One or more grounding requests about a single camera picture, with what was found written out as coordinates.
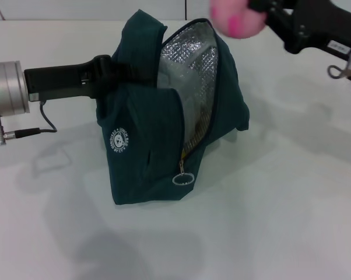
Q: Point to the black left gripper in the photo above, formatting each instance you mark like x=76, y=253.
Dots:
x=59, y=78

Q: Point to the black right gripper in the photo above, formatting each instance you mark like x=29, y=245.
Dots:
x=318, y=23

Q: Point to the pink peach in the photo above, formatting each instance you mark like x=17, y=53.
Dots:
x=239, y=17

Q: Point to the dark teal insulated lunch bag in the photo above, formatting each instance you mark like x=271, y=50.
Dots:
x=146, y=146

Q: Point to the clear container with blue-rimmed lid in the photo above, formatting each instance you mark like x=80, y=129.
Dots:
x=196, y=108

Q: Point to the yellow banana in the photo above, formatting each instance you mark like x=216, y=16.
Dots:
x=183, y=153

